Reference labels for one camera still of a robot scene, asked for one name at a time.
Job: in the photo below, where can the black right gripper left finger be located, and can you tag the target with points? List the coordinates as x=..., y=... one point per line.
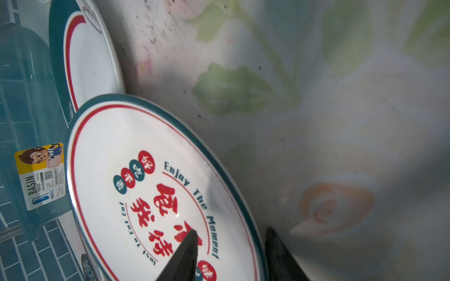
x=183, y=264

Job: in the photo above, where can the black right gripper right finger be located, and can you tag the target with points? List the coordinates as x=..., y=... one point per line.
x=281, y=264

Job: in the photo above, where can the white plate red characters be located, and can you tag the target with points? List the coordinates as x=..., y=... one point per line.
x=140, y=180

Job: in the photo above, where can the white plate green red rim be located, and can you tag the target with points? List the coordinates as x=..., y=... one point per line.
x=84, y=60

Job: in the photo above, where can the bin product label sticker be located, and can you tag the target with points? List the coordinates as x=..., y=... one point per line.
x=42, y=174

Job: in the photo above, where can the teal plastic bin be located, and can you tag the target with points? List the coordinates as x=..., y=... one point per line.
x=31, y=116

